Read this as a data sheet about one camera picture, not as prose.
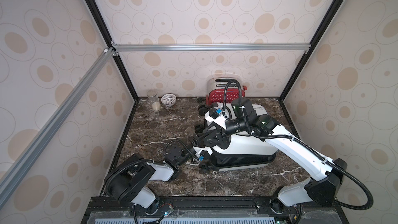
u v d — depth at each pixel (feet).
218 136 1.87
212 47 3.08
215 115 1.79
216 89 3.38
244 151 2.17
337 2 2.40
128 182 1.42
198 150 2.16
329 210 2.39
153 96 3.37
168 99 3.83
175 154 2.05
